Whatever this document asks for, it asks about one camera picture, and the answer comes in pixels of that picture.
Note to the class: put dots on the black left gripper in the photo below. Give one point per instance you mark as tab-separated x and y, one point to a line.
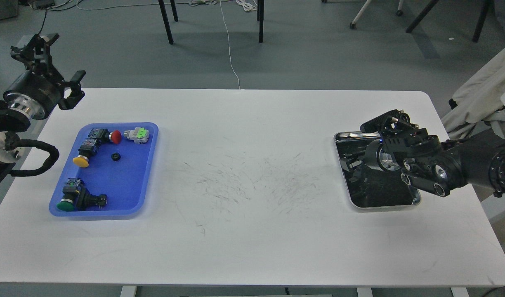
34	91

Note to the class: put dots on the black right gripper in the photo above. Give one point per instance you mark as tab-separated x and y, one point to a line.
375	157

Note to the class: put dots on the small black gear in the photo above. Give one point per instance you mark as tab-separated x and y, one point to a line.
116	156

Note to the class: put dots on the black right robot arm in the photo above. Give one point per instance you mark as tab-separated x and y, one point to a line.
397	159

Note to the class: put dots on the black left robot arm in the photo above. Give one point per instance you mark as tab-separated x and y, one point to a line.
14	121

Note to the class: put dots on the steel tray with black mat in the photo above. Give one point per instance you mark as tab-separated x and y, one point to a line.
382	190

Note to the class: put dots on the blue plastic tray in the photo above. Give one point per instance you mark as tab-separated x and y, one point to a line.
124	181

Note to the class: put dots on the black chair leg left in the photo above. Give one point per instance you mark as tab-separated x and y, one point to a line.
166	22

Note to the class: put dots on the black chair leg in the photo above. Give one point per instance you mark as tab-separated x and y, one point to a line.
260	19
166	22

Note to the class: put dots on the beige cloth cover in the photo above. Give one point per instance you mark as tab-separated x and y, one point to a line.
477	98

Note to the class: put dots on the black chair leg right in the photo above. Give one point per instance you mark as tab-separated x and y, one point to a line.
260	19

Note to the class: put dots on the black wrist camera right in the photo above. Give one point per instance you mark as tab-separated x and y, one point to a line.
375	124

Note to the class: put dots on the red push button switch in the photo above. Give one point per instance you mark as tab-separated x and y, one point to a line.
102	135

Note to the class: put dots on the yellow push button switch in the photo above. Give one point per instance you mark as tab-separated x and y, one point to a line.
87	149

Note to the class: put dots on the grey switch with green label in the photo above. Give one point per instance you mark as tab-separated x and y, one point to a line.
138	135

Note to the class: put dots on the green push button switch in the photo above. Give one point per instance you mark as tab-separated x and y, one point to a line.
76	196

